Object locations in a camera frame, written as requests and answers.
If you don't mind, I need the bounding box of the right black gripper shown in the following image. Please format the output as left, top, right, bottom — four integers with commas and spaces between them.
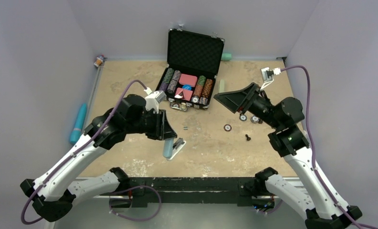
215, 82, 282, 130

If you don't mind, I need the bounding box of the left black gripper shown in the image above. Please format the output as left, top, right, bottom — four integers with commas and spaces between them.
125, 108, 177, 140

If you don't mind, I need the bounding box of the blue stapler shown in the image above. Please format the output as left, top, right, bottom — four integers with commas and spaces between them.
163, 138, 186, 161

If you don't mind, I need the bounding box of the green stapler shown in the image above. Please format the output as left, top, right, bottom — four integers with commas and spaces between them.
218, 80, 225, 93

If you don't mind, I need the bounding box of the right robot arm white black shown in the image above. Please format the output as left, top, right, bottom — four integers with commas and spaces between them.
214, 83, 362, 229

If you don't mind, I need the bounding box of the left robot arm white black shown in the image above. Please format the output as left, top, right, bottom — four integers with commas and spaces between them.
20, 91, 179, 222

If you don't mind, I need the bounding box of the green poker chip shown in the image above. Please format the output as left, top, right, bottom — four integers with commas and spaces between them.
239, 114, 247, 122

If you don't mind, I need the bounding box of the blue poker chip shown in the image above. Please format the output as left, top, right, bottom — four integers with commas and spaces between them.
250, 115, 260, 124

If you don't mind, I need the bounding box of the brown poker chip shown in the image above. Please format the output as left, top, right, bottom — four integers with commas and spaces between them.
224, 124, 232, 132

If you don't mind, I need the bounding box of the mint green cylinder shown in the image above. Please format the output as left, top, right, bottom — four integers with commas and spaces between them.
221, 53, 232, 62

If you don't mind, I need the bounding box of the blue dealer button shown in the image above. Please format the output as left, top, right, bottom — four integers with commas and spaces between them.
182, 84, 192, 91

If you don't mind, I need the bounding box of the pink card deck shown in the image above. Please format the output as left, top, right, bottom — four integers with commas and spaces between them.
179, 74, 198, 87

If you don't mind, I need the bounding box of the black poker chip case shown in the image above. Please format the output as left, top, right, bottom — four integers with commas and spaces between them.
156, 29, 225, 110

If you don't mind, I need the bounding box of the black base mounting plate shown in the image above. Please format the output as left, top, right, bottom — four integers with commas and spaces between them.
109, 177, 278, 210

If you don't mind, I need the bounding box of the teal cylinder tool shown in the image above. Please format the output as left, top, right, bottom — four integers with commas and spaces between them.
69, 103, 87, 145

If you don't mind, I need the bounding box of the small orange bottle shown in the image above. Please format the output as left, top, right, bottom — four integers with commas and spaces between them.
94, 55, 105, 68

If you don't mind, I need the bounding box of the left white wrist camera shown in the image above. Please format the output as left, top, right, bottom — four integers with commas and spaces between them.
144, 87, 167, 114

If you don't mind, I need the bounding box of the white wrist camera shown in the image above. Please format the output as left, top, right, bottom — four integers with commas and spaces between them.
261, 67, 282, 90
144, 87, 167, 114

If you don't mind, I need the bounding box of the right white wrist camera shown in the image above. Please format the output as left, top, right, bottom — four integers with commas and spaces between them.
261, 67, 282, 90

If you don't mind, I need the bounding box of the aluminium frame rail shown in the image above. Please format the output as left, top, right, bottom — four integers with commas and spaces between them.
72, 64, 306, 229

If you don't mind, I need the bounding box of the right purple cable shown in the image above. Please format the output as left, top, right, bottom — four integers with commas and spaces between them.
280, 65, 378, 229

